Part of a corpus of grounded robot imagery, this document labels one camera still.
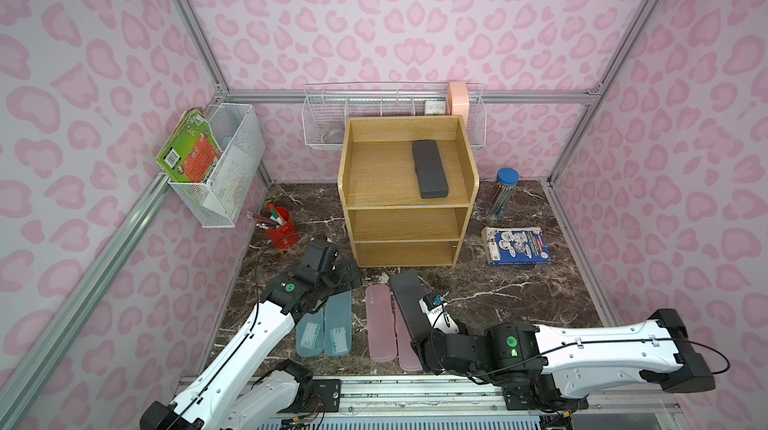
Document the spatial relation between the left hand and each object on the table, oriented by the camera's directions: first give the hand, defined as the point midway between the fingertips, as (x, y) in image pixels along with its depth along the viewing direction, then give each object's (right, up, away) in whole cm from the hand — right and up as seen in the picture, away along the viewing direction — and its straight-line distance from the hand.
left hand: (348, 270), depth 78 cm
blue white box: (+52, +4, +20) cm, 55 cm away
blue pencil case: (-4, -16, +6) cm, 18 cm away
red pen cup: (-23, +7, +17) cm, 30 cm away
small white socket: (+25, +47, +13) cm, 55 cm away
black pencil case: (+21, +26, 0) cm, 34 cm away
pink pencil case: (+8, -16, +6) cm, 19 cm away
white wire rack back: (-10, +49, +17) cm, 53 cm away
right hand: (+18, -14, -11) cm, 25 cm away
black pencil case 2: (+16, -3, -8) cm, 17 cm away
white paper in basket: (-33, +24, +5) cm, 41 cm away
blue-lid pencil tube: (+48, +26, +17) cm, 57 cm away
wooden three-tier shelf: (+11, +12, +9) cm, 19 cm away
